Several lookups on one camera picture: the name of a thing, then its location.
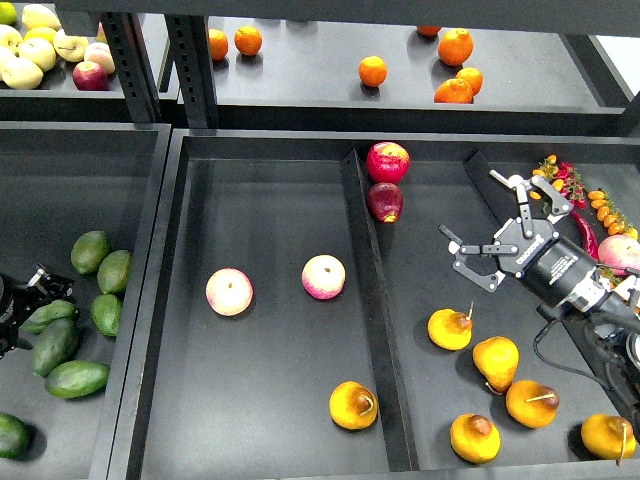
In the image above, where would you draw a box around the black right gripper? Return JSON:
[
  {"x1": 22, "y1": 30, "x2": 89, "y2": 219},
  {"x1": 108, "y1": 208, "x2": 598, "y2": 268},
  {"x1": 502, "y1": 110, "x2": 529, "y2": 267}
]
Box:
[{"x1": 438, "y1": 168, "x2": 599, "y2": 311}]

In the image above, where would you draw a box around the black middle bin tray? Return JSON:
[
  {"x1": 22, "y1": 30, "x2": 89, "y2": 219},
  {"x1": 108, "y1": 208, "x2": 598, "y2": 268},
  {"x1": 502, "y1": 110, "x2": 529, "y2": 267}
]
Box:
[{"x1": 107, "y1": 131, "x2": 639, "y2": 479}]

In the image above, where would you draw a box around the red cherry tomato bunch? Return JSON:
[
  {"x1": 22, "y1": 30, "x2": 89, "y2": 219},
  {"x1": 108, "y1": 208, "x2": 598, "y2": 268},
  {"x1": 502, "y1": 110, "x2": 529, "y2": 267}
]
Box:
[{"x1": 552, "y1": 162, "x2": 587, "y2": 209}]

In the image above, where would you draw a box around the orange on shelf front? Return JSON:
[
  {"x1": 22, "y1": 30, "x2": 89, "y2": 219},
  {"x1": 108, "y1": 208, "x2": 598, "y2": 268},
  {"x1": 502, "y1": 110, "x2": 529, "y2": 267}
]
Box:
[{"x1": 434, "y1": 78, "x2": 474, "y2": 104}]

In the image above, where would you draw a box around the pink apple centre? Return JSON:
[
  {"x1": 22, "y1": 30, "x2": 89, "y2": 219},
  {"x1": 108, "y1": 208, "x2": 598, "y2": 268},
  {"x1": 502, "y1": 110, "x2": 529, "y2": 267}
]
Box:
[{"x1": 301, "y1": 254, "x2": 346, "y2": 300}]

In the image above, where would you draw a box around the green avocado corner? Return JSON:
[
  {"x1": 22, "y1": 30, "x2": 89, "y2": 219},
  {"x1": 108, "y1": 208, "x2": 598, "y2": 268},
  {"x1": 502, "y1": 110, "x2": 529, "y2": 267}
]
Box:
[{"x1": 0, "y1": 412, "x2": 30, "y2": 459}]

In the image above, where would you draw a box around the orange at shelf back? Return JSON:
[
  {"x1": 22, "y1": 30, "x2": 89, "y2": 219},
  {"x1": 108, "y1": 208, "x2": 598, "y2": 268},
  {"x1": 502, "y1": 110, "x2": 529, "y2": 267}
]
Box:
[{"x1": 416, "y1": 25, "x2": 442, "y2": 37}]

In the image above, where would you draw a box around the dark red apple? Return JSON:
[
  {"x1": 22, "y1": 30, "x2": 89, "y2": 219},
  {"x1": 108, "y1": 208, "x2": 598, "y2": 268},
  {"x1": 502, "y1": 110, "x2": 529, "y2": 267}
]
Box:
[{"x1": 366, "y1": 182, "x2": 404, "y2": 223}]

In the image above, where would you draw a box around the black bin divider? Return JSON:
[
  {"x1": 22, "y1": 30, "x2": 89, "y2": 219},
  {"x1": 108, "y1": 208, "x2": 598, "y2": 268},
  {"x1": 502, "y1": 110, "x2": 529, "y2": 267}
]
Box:
[
  {"x1": 340, "y1": 150, "x2": 419, "y2": 472},
  {"x1": 462, "y1": 151, "x2": 640, "y2": 416}
]

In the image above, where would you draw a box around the black bin tray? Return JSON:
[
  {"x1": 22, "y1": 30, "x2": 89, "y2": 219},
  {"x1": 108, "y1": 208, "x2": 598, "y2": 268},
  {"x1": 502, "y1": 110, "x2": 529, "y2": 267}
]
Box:
[
  {"x1": 107, "y1": 131, "x2": 639, "y2": 479},
  {"x1": 1, "y1": 122, "x2": 171, "y2": 479}
]

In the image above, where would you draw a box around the orange cherry tomato bunch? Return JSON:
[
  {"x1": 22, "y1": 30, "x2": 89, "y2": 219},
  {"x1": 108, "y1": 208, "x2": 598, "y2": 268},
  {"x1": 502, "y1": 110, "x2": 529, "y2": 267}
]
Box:
[{"x1": 532, "y1": 154, "x2": 565, "y2": 193}]

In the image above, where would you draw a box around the green avocado long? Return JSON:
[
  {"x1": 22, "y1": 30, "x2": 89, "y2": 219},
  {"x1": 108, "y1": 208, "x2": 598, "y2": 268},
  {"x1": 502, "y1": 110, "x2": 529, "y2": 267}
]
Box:
[{"x1": 31, "y1": 319, "x2": 80, "y2": 377}]

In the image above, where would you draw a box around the green avocado top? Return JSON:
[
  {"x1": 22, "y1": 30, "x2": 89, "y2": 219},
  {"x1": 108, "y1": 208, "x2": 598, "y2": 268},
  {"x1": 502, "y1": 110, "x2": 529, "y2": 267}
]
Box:
[{"x1": 70, "y1": 230, "x2": 111, "y2": 275}]

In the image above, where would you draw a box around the yellow-green apple front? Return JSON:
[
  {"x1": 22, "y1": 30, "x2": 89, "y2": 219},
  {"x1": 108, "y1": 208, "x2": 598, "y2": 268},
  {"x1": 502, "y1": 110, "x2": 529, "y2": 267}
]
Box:
[{"x1": 1, "y1": 57, "x2": 44, "y2": 90}]

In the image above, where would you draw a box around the red chili pepper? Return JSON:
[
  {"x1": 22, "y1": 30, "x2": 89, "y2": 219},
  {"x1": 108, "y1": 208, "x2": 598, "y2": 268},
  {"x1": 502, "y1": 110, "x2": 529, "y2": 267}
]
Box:
[{"x1": 571, "y1": 210, "x2": 599, "y2": 261}]

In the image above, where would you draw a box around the pink apple right bin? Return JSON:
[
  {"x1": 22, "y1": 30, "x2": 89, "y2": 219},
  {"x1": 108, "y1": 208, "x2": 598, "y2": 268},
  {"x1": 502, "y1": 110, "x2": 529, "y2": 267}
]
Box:
[{"x1": 598, "y1": 234, "x2": 639, "y2": 276}]

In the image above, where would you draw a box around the green avocado flat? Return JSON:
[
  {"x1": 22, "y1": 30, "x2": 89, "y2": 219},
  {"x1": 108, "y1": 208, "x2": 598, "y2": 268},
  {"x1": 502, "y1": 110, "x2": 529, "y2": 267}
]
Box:
[{"x1": 20, "y1": 299, "x2": 79, "y2": 334}]

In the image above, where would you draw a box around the bright red apple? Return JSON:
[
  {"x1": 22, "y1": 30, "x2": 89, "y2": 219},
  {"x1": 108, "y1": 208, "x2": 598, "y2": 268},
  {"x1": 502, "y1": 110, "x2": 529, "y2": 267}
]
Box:
[{"x1": 366, "y1": 142, "x2": 410, "y2": 184}]

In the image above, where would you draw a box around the white label card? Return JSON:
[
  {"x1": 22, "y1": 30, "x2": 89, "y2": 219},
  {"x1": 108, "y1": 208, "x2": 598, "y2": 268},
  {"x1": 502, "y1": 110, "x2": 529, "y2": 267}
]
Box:
[{"x1": 614, "y1": 275, "x2": 639, "y2": 302}]

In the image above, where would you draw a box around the black bin divider centre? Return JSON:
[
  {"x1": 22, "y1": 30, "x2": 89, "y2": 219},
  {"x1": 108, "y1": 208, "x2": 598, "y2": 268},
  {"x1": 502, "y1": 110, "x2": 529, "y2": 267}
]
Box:
[{"x1": 340, "y1": 150, "x2": 419, "y2": 472}]

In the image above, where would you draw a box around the black left bin tray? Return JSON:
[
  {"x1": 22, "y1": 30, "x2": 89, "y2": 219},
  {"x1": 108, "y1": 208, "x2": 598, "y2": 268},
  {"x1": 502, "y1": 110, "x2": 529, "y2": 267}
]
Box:
[{"x1": 1, "y1": 122, "x2": 171, "y2": 479}]

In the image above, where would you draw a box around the yellow pear bottom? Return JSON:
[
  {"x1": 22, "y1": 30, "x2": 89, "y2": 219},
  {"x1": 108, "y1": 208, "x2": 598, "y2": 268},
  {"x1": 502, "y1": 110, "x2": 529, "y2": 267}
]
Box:
[{"x1": 450, "y1": 413, "x2": 501, "y2": 464}]

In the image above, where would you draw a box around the yellow pear with stem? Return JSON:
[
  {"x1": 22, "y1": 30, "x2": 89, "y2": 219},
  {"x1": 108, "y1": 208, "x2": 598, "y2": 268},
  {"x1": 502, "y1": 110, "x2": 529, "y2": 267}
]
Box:
[{"x1": 506, "y1": 380, "x2": 560, "y2": 429}]

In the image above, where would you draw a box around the orange on shelf centre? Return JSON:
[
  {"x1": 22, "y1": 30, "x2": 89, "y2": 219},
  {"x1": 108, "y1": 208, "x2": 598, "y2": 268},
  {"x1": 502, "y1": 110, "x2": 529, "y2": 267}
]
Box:
[{"x1": 358, "y1": 56, "x2": 388, "y2": 88}]

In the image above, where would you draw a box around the large orange on shelf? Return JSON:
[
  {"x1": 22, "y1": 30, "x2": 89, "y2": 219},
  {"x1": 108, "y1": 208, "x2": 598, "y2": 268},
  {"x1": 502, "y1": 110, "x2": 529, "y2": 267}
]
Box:
[{"x1": 438, "y1": 28, "x2": 474, "y2": 66}]

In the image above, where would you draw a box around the pink apple left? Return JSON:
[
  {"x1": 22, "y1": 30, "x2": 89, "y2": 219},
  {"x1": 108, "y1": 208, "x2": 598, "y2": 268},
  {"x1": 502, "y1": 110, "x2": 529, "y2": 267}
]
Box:
[{"x1": 205, "y1": 268, "x2": 253, "y2": 317}]

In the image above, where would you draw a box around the orange tomato vine right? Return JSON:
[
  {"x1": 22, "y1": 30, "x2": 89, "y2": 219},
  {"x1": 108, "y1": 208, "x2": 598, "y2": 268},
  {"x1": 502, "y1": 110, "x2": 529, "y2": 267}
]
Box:
[{"x1": 587, "y1": 189, "x2": 639, "y2": 240}]

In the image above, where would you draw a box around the black bin divider right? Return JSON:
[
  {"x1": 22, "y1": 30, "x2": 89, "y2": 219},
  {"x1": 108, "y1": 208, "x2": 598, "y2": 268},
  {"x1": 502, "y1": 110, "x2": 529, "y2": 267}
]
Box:
[{"x1": 462, "y1": 151, "x2": 640, "y2": 416}]

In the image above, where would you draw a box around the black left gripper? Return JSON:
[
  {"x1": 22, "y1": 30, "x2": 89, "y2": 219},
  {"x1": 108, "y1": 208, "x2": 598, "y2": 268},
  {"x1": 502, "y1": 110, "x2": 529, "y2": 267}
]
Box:
[{"x1": 0, "y1": 266, "x2": 73, "y2": 356}]

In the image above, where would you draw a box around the green avocado lower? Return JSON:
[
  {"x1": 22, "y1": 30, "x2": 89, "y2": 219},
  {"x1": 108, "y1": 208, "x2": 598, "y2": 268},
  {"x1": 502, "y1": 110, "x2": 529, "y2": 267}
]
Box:
[{"x1": 45, "y1": 360, "x2": 110, "y2": 399}]

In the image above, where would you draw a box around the orange on shelf right small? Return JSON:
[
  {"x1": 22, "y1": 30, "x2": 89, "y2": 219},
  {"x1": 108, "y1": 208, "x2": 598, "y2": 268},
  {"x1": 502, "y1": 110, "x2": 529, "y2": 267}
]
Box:
[{"x1": 456, "y1": 67, "x2": 484, "y2": 95}]

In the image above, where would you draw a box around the pink apple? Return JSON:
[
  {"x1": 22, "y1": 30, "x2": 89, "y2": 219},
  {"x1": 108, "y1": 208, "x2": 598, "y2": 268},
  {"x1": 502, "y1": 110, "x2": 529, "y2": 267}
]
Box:
[
  {"x1": 301, "y1": 254, "x2": 346, "y2": 300},
  {"x1": 205, "y1": 268, "x2": 253, "y2": 317}
]

